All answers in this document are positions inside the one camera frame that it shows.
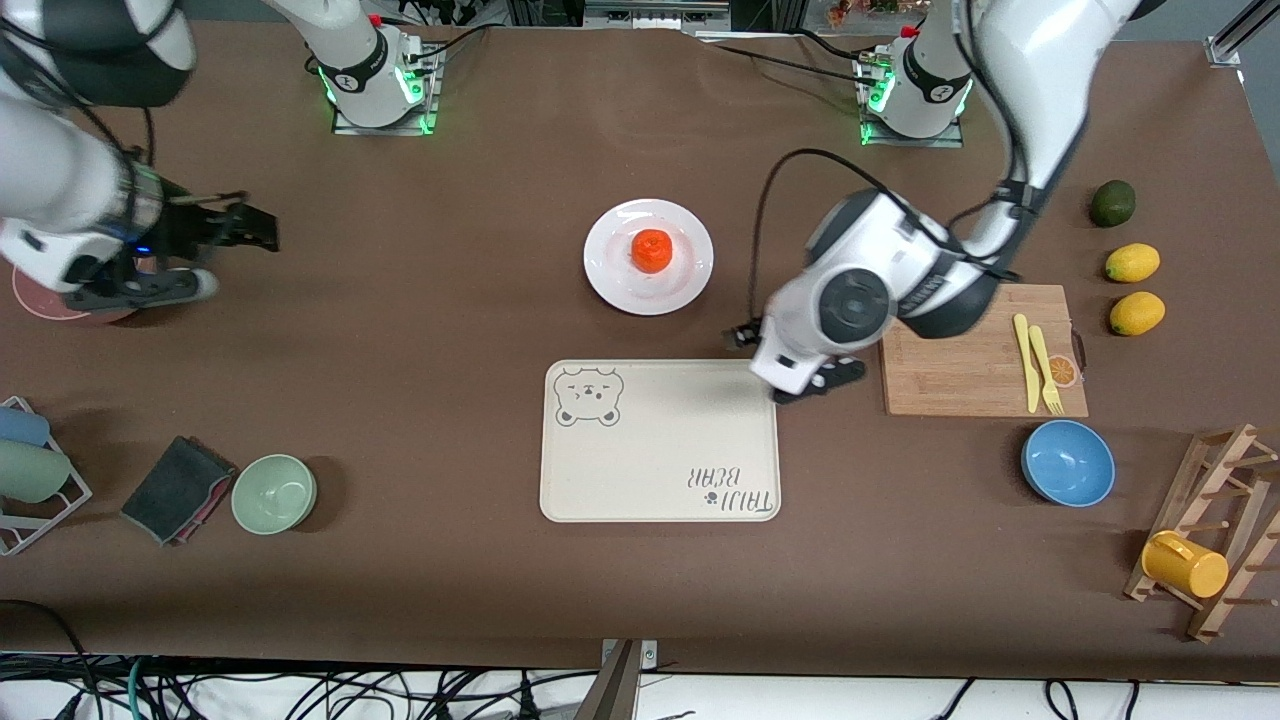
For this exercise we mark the wooden peg mug rack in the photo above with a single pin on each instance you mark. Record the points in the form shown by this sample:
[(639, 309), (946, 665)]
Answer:
[(1215, 470)]

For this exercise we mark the white round plate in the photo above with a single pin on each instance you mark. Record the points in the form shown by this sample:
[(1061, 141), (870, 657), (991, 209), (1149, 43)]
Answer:
[(610, 270)]

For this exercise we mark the aluminium frame structure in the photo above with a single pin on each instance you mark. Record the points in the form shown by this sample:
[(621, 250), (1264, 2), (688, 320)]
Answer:
[(650, 12)]

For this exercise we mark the yellow plastic knife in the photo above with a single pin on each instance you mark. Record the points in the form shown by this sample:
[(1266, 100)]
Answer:
[(1027, 365)]

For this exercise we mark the dark grey folded cloth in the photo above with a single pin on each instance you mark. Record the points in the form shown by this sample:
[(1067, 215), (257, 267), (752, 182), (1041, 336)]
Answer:
[(170, 490)]

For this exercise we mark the aluminium table corner bracket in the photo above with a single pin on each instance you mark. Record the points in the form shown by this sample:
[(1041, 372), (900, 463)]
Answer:
[(1222, 50)]

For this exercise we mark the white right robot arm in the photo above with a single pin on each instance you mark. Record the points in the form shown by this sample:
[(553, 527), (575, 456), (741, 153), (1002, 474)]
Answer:
[(60, 180)]

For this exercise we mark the yellow mug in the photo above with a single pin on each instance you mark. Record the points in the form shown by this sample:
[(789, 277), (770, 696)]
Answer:
[(1190, 567)]

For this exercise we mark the pale green bowl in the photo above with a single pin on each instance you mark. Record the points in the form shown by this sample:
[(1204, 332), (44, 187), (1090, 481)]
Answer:
[(274, 494)]

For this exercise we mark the light blue cup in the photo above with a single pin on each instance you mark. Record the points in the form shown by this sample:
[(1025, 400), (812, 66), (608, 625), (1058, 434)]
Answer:
[(20, 427)]

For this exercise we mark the metal table edge bracket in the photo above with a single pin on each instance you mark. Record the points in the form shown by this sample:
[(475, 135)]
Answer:
[(648, 655)]

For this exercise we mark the toy orange slice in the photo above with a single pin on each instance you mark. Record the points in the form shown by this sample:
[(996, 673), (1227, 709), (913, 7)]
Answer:
[(1065, 372)]

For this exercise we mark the dark green avocado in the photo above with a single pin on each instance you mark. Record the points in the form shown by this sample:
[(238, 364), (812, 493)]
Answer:
[(1112, 204)]

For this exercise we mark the brown support strut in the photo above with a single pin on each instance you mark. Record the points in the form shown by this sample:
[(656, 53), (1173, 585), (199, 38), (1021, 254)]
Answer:
[(610, 695)]

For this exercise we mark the pink bowl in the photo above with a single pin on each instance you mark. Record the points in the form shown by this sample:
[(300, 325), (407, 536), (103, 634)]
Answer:
[(40, 300)]

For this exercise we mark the blue bowl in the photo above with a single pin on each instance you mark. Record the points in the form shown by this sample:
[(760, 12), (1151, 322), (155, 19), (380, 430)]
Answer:
[(1068, 463)]

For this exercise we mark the pale green cup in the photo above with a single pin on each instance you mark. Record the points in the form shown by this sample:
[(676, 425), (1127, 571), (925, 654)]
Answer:
[(30, 472)]

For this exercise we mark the yellow plastic fork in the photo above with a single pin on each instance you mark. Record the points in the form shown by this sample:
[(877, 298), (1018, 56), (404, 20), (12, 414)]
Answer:
[(1043, 360)]

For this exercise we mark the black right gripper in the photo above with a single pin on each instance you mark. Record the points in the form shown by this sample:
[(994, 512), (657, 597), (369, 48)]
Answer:
[(192, 229)]

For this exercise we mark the bamboo cutting board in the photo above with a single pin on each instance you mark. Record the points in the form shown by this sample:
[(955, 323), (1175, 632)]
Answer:
[(960, 385)]

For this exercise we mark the yellow lemon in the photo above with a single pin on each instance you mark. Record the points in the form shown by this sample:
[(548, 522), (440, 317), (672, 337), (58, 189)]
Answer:
[(1132, 263), (1137, 314)]

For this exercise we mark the cream bear print tray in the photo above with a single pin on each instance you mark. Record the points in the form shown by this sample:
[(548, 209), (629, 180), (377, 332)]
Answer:
[(660, 440)]

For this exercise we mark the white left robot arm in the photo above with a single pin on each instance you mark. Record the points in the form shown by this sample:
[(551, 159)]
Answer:
[(860, 270)]

